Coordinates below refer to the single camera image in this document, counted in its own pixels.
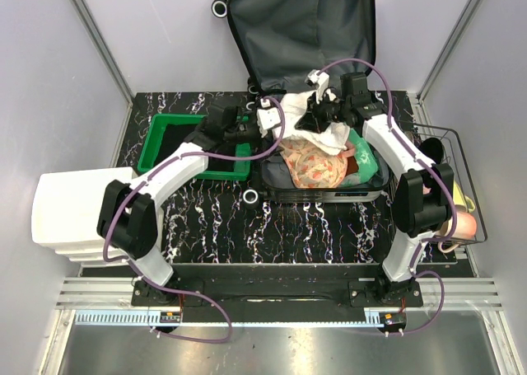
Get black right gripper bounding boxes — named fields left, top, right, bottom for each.
left=296, top=90, right=351, bottom=134

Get white towel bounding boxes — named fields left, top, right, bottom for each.
left=280, top=91, right=357, bottom=156

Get space astronaut hard-shell suitcase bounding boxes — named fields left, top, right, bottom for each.
left=212, top=0, right=392, bottom=204

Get black cloth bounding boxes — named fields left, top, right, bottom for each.
left=141, top=115, right=250, bottom=180

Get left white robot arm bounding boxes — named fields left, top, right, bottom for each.
left=96, top=117, right=261, bottom=306

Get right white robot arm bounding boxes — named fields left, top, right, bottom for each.
left=352, top=94, right=456, bottom=307

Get green plastic tray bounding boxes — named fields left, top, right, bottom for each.
left=138, top=114, right=251, bottom=181

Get pink floral garment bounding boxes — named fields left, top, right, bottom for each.
left=279, top=139, right=356, bottom=189

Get teal green garment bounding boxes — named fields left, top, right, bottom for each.
left=341, top=129, right=379, bottom=187

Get black round object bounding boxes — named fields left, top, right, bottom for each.
left=418, top=137, right=445, bottom=164

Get yellow mug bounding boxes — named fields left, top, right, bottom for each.
left=452, top=181, right=476, bottom=213

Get peach pink mug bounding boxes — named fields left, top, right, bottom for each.
left=437, top=210, right=478, bottom=254

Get white stacked storage bins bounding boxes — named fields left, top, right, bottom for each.
left=31, top=166, right=137, bottom=266

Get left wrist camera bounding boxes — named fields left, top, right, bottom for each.
left=208, top=104, right=240, bottom=130

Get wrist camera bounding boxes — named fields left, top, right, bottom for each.
left=340, top=72, right=371, bottom=103
left=208, top=104, right=240, bottom=130

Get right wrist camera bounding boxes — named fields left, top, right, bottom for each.
left=340, top=72, right=371, bottom=103

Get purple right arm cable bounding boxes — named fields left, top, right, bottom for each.
left=316, top=58, right=459, bottom=337

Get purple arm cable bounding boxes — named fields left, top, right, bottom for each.
left=100, top=96, right=287, bottom=343
left=316, top=58, right=459, bottom=337

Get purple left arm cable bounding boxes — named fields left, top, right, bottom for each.
left=100, top=96, right=287, bottom=343

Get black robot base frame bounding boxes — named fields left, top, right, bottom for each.
left=131, top=264, right=423, bottom=319

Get black wire basket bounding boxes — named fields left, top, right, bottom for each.
left=415, top=124, right=487, bottom=245

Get white cable duct strip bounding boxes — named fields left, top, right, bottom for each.
left=74, top=309, right=406, bottom=328

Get aluminium rail frame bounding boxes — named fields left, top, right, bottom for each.
left=39, top=0, right=527, bottom=375

